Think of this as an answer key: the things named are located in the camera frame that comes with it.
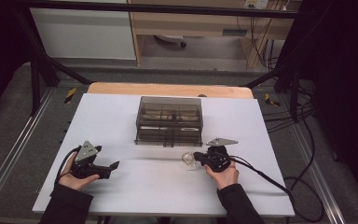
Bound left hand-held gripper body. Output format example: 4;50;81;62
70;140;112;180

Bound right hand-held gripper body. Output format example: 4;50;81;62
200;137;239;173

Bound gold bracelet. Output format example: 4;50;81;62
181;151;198;167

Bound smoky transparent drawer box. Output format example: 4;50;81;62
134;95;204;147

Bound person's left hand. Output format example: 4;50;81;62
58;152;101;192

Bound person's right hand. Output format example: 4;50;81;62
204;161;240;190

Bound white board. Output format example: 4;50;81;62
32;92;296;217

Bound wooden table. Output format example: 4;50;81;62
87;81;255;100

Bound black metal stand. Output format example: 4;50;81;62
15;12;92;116
243;46;302;122

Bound white cabinet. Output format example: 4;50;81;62
29;0;137;61

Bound chair base with caster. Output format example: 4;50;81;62
153;35;187;49

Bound light wooden desk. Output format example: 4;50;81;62
127;0;302;71

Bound dark curtain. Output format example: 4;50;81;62
0;0;32;132
276;0;358;213

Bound white power strip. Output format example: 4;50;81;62
243;0;269;9

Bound left hand-held gripper black cable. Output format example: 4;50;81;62
54;147;82;185

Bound hand-held gripper black cable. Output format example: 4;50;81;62
229;154;325;223
54;147;82;185

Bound right hand-held gripper black cable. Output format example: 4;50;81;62
229;154;325;223

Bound aluminium rail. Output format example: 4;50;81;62
0;88;55;213
287;120;346;224

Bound bundle of black floor cables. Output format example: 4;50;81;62
262;102;316;133

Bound hanging black cables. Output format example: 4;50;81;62
236;15;281;71

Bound black horizontal frame bar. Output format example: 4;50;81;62
15;0;309;20

